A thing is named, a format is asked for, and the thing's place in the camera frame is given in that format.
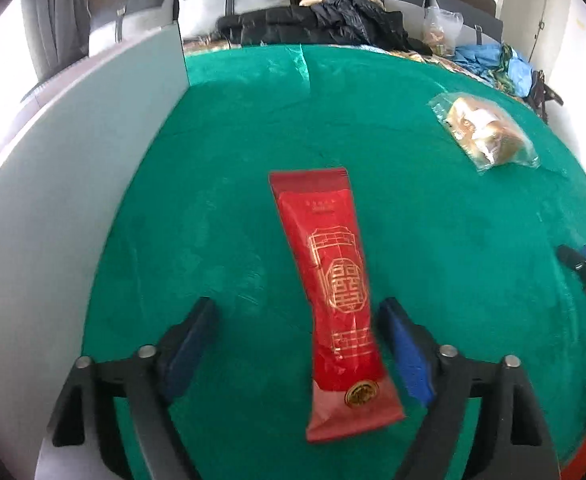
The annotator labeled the green satin blanket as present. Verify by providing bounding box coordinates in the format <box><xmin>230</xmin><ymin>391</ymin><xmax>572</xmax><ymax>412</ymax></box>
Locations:
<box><xmin>80</xmin><ymin>44</ymin><xmax>586</xmax><ymax>480</ymax></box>

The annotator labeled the black puffer jacket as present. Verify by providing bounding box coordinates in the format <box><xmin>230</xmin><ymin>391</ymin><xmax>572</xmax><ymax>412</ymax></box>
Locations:
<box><xmin>216</xmin><ymin>0</ymin><xmax>431</xmax><ymax>53</ymax></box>

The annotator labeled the red snack packet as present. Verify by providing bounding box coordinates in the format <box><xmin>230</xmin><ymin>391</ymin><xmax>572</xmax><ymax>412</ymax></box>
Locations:
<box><xmin>268</xmin><ymin>166</ymin><xmax>406</xmax><ymax>443</ymax></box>

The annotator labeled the grey curtain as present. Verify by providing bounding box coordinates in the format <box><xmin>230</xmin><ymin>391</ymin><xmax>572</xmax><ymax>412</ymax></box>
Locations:
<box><xmin>20</xmin><ymin>0</ymin><xmax>91</xmax><ymax>81</ymax></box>

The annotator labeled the clear plastic bag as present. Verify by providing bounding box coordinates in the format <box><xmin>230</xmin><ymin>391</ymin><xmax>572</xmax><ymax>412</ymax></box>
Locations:
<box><xmin>421</xmin><ymin>6</ymin><xmax>464</xmax><ymax>56</ymax></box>

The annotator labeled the green patterned cloth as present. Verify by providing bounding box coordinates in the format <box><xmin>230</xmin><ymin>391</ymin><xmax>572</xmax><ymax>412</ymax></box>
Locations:
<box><xmin>488</xmin><ymin>44</ymin><xmax>518</xmax><ymax>93</ymax></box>

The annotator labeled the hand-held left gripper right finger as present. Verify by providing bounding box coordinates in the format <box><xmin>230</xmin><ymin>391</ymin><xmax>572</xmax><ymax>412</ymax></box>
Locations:
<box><xmin>377</xmin><ymin>297</ymin><xmax>561</xmax><ymax>480</ymax></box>

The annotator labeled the white cardboard box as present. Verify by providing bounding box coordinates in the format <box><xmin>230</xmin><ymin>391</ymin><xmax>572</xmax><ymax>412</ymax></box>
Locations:
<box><xmin>0</xmin><ymin>25</ymin><xmax>191</xmax><ymax>480</ymax></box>

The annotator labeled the dark bag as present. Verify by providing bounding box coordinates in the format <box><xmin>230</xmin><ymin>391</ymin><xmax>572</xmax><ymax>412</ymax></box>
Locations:
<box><xmin>525</xmin><ymin>70</ymin><xmax>564</xmax><ymax>123</ymax></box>

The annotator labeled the blue cloth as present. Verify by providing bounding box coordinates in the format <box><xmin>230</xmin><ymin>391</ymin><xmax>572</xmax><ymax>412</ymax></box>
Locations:
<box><xmin>452</xmin><ymin>42</ymin><xmax>534</xmax><ymax>96</ymax></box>

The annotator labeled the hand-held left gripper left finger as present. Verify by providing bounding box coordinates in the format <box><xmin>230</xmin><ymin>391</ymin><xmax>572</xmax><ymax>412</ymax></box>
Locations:
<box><xmin>48</xmin><ymin>296</ymin><xmax>220</xmax><ymax>480</ymax></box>

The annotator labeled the bagged bread loaf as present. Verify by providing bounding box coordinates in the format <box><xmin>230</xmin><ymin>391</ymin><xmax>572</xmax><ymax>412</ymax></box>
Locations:
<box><xmin>427</xmin><ymin>92</ymin><xmax>541</xmax><ymax>176</ymax></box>

